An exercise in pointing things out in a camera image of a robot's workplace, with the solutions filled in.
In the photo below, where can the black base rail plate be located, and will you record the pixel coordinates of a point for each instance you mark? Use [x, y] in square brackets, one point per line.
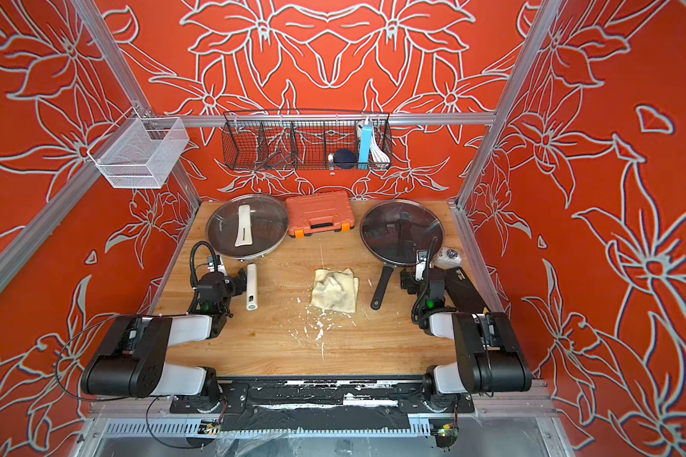
[327, 405]

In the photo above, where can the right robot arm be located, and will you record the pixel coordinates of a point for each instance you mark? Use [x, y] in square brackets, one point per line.
[488, 356]

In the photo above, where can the dark blue round object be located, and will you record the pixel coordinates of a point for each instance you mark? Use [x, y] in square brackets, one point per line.
[345, 159]

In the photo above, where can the crumpled clear plastic wrapper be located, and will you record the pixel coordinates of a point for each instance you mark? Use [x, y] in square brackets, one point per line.
[447, 258]

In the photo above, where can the orange plastic tool case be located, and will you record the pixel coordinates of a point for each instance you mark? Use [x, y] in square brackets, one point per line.
[320, 212]

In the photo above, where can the glass lid with white handle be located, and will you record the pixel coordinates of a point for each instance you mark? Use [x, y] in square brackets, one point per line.
[248, 227]

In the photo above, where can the dark pan with white handle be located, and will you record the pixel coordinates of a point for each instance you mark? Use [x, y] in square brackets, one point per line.
[231, 266]

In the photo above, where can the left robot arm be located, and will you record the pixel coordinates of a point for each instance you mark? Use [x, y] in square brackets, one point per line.
[131, 359]

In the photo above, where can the white mesh basket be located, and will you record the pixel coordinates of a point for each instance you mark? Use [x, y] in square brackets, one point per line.
[141, 153]

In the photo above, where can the black frying pan with lid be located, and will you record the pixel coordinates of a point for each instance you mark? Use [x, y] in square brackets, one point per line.
[394, 231]

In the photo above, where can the cream yellow cloth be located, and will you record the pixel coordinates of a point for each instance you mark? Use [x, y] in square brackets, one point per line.
[335, 291]

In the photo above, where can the black wire basket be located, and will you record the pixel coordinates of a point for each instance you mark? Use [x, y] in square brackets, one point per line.
[301, 141]

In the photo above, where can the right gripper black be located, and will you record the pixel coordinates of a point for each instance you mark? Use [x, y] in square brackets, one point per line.
[409, 278]

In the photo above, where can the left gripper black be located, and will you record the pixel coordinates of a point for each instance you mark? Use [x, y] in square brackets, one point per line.
[233, 284]

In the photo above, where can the light blue box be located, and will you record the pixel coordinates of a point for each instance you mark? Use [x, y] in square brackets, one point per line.
[365, 143]

